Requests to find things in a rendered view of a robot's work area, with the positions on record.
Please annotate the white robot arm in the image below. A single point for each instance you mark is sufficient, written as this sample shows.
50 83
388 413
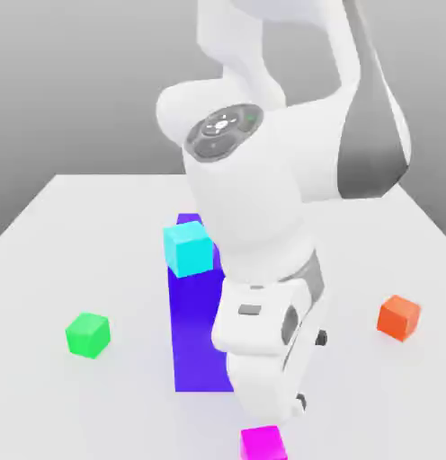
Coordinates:
244 201

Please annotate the small magenta cube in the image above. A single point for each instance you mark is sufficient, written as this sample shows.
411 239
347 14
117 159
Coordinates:
262 445

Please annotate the small orange cube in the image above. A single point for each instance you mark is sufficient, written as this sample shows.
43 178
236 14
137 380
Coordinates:
399 318

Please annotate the small cyan cube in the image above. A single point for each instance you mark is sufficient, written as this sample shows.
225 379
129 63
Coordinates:
190 251

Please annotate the large purple box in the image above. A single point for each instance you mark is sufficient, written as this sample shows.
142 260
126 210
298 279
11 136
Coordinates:
194 323

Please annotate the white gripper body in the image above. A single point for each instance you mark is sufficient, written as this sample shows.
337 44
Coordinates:
262 384

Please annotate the small green cube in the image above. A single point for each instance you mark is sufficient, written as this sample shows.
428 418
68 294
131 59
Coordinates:
88 336

